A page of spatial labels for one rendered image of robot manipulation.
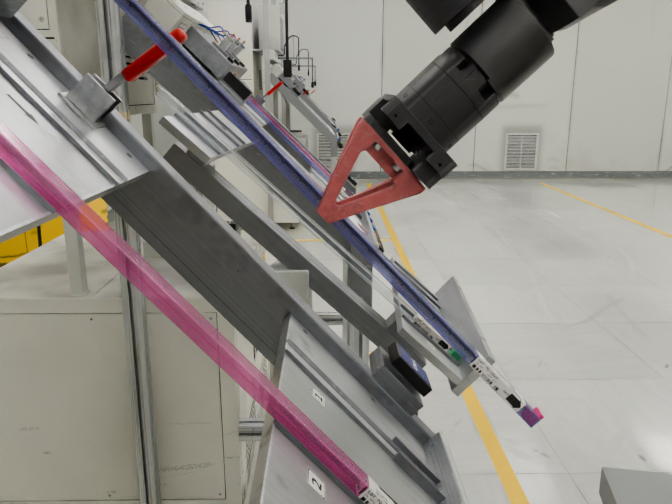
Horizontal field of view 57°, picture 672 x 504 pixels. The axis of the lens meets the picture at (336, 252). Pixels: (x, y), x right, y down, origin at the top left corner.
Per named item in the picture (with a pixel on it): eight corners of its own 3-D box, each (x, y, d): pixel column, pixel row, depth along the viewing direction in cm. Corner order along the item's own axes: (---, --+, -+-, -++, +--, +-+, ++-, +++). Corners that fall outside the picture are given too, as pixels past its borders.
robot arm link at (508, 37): (576, 41, 42) (551, 49, 48) (511, -38, 41) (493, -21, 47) (497, 113, 43) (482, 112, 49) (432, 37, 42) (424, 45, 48)
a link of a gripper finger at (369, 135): (289, 190, 45) (385, 98, 43) (295, 176, 52) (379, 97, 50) (352, 256, 46) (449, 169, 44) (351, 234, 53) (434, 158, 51)
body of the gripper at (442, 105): (374, 114, 41) (459, 34, 40) (368, 109, 51) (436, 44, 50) (438, 184, 42) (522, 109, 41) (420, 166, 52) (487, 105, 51)
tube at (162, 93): (455, 357, 82) (461, 351, 82) (456, 362, 81) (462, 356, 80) (158, 93, 76) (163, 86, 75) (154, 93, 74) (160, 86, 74)
